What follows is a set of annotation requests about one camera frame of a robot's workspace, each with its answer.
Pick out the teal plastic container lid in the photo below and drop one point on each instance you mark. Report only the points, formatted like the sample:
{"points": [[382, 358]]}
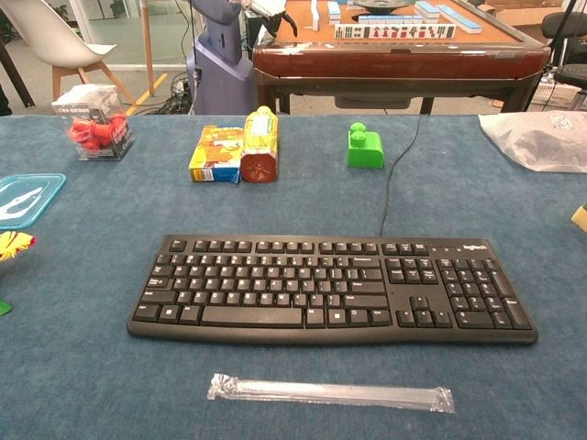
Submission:
{"points": [[41, 192]]}

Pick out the face-up mahjong tile row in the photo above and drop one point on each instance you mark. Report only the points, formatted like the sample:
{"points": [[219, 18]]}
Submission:
{"points": [[394, 31]]}

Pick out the clear box with red parts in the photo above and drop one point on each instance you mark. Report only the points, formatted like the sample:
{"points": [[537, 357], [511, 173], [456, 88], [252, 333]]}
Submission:
{"points": [[91, 133]]}

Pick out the office chair base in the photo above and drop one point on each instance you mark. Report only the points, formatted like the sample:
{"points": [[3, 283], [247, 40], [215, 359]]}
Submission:
{"points": [[564, 23]]}

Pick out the clear wrapped straw packet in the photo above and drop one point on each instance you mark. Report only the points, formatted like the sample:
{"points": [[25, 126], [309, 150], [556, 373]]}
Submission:
{"points": [[330, 393]]}

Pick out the wooden pole leg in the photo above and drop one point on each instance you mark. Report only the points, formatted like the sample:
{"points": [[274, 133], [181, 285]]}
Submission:
{"points": [[147, 46]]}

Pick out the brown mahjong table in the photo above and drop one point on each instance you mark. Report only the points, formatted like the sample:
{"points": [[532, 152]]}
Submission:
{"points": [[390, 59]]}

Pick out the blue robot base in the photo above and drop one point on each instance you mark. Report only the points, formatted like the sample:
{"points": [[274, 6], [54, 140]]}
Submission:
{"points": [[220, 78]]}

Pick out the white plastic basket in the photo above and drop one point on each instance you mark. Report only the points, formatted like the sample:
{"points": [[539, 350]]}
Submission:
{"points": [[559, 96]]}

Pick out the green toy block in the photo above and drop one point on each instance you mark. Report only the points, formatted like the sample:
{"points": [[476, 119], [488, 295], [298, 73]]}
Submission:
{"points": [[364, 153]]}

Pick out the blue-backed mahjong tile row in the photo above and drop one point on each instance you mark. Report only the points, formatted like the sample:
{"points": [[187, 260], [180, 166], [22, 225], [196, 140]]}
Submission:
{"points": [[390, 19]]}

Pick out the white translucent plastic bag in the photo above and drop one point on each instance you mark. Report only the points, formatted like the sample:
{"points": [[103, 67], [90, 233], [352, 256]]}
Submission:
{"points": [[541, 142]]}

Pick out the black Logitech keyboard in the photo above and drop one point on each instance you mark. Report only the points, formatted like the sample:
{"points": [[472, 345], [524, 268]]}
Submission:
{"points": [[275, 316]]}

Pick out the orange juice bottle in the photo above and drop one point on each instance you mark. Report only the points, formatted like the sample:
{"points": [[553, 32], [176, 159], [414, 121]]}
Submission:
{"points": [[259, 137]]}

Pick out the white chair wooden legs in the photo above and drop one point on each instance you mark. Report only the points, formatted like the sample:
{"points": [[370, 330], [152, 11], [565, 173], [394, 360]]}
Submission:
{"points": [[55, 41]]}

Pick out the green yellow sponge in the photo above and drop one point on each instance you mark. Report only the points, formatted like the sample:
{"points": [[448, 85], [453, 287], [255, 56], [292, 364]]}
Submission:
{"points": [[581, 220]]}

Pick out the black tripod stand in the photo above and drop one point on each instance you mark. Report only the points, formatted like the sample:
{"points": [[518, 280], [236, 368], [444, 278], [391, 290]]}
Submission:
{"points": [[563, 25]]}

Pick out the colourful feather shuttlecock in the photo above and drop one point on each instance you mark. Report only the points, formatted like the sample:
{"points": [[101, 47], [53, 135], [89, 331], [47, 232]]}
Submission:
{"points": [[16, 243]]}

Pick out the yellow cardboard snack box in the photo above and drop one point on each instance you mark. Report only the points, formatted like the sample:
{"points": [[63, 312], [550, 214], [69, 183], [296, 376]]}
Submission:
{"points": [[215, 151]]}

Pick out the blue carpet table cover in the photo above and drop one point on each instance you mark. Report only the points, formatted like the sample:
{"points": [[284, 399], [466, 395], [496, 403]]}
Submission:
{"points": [[91, 321]]}

